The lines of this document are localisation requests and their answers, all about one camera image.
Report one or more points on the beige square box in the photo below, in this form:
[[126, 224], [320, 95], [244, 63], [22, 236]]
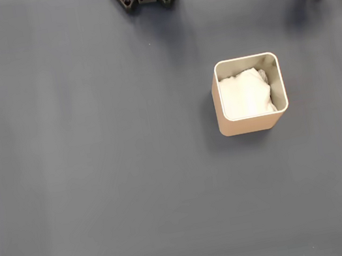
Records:
[[243, 125]]

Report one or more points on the white crumpled cloth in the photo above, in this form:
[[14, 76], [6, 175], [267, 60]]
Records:
[[244, 95]]

